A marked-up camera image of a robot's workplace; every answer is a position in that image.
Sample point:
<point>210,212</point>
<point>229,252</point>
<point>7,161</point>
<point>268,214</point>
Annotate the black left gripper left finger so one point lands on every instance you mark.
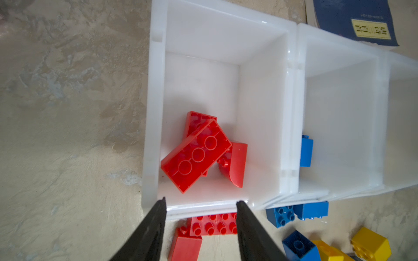
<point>145,243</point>

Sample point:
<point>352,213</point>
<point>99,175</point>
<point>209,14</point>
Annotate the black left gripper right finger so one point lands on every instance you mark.
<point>255,244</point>

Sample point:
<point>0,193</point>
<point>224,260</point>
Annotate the red small lego brick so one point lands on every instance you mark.
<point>184,247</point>

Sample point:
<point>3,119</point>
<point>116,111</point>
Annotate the red long lego brick top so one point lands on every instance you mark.
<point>212,225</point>

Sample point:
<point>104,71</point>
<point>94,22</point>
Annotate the red long lego brick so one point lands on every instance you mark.
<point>195,155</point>
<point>212,225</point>

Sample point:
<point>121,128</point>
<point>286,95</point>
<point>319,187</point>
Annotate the blue long lego brick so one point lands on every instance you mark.
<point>311,210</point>

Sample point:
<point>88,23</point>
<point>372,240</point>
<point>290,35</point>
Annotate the red curved lego brick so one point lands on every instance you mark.
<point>232,163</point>

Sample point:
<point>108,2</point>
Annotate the blue small lego brick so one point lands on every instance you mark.
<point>280,216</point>

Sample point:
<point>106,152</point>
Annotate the yellow lego brick middle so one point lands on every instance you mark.
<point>329,253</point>

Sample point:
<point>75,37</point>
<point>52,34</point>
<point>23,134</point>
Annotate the yellow lego brick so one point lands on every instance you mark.
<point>371,246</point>
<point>329,253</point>

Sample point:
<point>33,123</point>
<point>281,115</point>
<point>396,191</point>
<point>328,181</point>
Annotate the yellow lego brick right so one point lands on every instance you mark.
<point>371,246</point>

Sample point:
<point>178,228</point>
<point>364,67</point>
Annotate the white left bin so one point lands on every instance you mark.
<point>221,59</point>

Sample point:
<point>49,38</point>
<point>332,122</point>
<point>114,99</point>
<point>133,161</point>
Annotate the white bin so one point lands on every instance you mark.
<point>401,150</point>
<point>343,89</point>
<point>221,59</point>

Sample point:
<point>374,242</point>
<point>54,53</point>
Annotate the white middle bin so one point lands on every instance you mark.
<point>343,89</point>

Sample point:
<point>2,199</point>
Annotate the white right bin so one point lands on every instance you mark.
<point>401,150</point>

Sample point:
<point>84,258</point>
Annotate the blue book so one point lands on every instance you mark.
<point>369,22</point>

